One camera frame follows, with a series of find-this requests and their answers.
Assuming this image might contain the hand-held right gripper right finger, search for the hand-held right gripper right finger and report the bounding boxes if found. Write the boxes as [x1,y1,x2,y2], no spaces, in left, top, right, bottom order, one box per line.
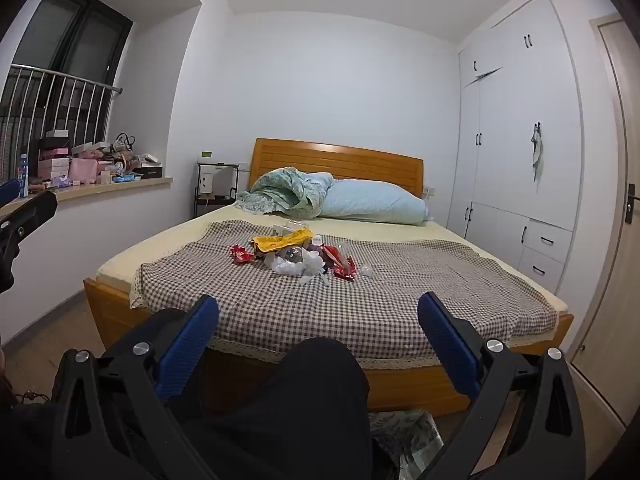
[416,291,586,480]

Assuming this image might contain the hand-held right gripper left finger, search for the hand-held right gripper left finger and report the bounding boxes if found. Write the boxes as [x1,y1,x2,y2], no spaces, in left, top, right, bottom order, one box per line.
[50,295,221,480]

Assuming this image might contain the trash bin with patterned liner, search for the trash bin with patterned liner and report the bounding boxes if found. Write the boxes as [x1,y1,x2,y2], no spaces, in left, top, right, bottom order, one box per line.
[370,409,446,476]

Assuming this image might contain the yellow snack bag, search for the yellow snack bag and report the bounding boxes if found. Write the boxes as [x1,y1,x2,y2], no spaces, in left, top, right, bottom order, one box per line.
[251,228,314,256]

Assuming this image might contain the white plastic bag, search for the white plastic bag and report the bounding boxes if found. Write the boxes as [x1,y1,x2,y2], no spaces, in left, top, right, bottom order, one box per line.
[264,249,328,287]

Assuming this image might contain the blue label bottle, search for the blue label bottle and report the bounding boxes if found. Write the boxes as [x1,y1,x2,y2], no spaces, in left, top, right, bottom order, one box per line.
[16,152,30,197]

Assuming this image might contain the stack of small boxes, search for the stack of small boxes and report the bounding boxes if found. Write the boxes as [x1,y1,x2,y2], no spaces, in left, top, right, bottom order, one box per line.
[37,129,72,183]

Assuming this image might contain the brown checkered blanket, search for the brown checkered blanket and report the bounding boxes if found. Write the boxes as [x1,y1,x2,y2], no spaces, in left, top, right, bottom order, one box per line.
[129,220,560,366]

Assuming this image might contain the pink box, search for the pink box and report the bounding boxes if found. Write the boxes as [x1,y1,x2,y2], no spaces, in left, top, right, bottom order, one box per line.
[68,157,99,184]

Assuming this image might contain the beige windowsill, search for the beige windowsill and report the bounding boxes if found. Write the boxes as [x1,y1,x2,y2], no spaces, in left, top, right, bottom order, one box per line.
[0,176,174,221]

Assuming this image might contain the handbag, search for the handbag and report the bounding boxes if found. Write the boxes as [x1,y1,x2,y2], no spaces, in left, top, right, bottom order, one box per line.
[111,132,137,163]

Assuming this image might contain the black flat box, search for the black flat box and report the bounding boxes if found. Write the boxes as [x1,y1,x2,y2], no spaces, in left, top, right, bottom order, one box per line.
[132,161,164,181]

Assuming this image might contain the person's black trousers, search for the person's black trousers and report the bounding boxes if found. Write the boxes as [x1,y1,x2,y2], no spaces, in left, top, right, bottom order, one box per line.
[0,337,396,480]

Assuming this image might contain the metal window railing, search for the metal window railing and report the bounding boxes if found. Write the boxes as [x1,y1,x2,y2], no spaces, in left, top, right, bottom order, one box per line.
[0,63,123,181]

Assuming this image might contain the black bedside rack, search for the black bedside rack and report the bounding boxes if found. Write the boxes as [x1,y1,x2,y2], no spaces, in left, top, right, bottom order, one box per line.
[192,161,241,218]

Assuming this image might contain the clear plastic container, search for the clear plastic container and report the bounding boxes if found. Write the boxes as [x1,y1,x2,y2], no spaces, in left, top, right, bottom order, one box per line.
[272,218,308,236]

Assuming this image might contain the light blue pillow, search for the light blue pillow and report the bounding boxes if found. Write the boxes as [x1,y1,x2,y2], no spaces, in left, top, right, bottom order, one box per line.
[317,178,433,226]

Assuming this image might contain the dark window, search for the dark window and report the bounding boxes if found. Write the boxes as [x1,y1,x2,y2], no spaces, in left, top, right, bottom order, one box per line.
[10,0,135,126]

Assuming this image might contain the green floral quilt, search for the green floral quilt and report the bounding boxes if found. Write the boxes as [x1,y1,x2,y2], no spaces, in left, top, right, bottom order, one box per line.
[235,166,335,220]

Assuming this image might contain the beige door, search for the beige door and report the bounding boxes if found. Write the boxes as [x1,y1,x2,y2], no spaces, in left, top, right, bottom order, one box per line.
[570,12,640,428]

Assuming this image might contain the white wardrobe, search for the white wardrobe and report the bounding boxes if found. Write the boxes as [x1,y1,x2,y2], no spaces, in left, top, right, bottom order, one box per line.
[446,0,586,296]

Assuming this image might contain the cloth hanging on wardrobe handle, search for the cloth hanging on wardrobe handle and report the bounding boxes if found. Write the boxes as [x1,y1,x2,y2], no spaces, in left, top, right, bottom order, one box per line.
[530,121,547,183]

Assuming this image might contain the wooden bed frame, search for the wooden bed frame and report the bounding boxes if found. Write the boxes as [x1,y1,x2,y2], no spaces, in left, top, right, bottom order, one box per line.
[83,138,575,417]

